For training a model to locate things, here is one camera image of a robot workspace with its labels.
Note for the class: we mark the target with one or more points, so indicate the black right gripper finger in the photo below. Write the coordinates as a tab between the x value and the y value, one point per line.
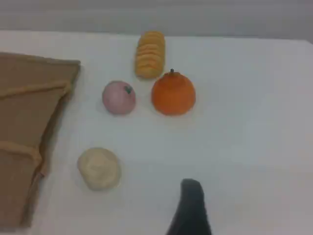
190	210

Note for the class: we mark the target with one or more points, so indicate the brown burlap tote bag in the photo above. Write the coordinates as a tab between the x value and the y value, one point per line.
24	110

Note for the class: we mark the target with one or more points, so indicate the orange tangerine toy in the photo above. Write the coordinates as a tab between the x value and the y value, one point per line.
173	95

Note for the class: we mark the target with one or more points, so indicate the pink peach toy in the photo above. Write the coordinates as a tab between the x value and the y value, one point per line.
118	98

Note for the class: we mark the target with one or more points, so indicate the long striped bread loaf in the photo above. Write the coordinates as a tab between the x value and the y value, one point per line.
150	55

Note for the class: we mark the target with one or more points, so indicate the cream round bun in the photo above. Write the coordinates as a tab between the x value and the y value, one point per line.
99	169

